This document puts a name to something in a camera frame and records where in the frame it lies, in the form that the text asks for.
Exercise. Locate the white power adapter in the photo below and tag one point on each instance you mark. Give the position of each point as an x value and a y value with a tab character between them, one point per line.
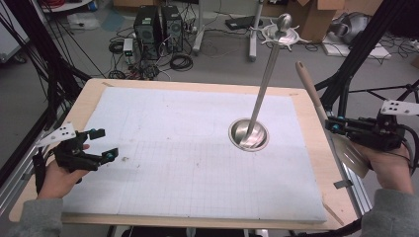
128	47

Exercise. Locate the grey bag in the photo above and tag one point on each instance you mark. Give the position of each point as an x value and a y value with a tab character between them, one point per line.
352	28

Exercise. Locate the black frame post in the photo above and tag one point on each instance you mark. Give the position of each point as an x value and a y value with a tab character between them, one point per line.
36	39
362	49

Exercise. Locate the aluminium rail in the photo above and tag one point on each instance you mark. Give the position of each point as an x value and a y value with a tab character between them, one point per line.
357	197

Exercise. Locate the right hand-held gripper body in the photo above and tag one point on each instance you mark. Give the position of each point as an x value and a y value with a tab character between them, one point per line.
378	131

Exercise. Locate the white board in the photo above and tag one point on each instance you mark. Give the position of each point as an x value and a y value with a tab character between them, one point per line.
365	52

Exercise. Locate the flat black device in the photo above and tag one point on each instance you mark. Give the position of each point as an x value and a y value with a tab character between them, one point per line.
240	22

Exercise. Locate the cardboard box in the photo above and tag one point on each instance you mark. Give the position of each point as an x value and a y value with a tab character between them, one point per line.
313	23

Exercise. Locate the black computer tower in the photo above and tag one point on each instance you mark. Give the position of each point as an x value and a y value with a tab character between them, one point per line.
146	33
173	29

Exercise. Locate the beige slotted spatula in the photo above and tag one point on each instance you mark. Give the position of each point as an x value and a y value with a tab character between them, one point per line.
312	89

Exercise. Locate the silver metal utensil stand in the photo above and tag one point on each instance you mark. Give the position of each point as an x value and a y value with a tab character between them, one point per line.
264	89

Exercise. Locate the grey metal bracket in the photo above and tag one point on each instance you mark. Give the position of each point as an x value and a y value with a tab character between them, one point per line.
342	183

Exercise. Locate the white grid mat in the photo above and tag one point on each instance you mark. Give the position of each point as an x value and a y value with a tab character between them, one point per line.
164	148

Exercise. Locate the person's right hand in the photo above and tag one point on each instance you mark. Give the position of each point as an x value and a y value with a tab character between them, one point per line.
392	168

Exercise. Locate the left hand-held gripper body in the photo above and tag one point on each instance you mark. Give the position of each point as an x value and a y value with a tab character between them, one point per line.
72	158

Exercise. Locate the white stand leg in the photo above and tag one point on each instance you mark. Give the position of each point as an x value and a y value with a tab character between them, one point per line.
254	42
198	36

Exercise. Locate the person's left hand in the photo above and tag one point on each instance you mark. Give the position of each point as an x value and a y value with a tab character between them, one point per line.
59	181

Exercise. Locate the black tripod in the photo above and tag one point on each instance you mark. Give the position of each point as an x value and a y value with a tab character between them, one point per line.
378	89

